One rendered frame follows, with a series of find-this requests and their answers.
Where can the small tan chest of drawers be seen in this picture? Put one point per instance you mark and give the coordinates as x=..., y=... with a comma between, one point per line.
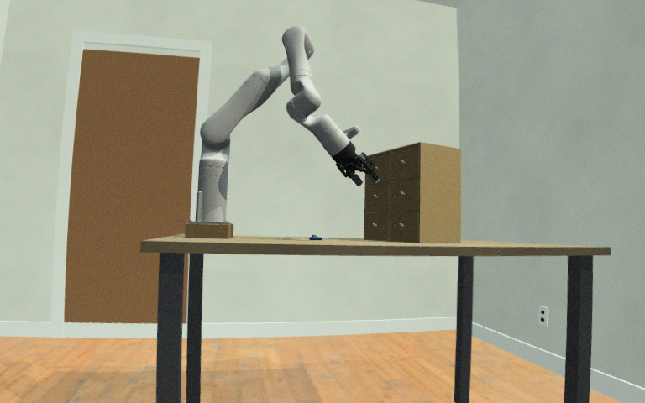
x=439, y=194

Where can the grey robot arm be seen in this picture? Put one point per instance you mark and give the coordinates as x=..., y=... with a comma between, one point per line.
x=215, y=131

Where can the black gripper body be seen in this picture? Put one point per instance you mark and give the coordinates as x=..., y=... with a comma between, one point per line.
x=347, y=156

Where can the dark brown drawer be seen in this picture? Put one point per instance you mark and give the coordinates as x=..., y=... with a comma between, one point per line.
x=383, y=167
x=408, y=164
x=377, y=225
x=405, y=194
x=404, y=226
x=377, y=197

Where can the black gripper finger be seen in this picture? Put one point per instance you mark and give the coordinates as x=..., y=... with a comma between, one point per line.
x=349, y=174
x=364, y=160

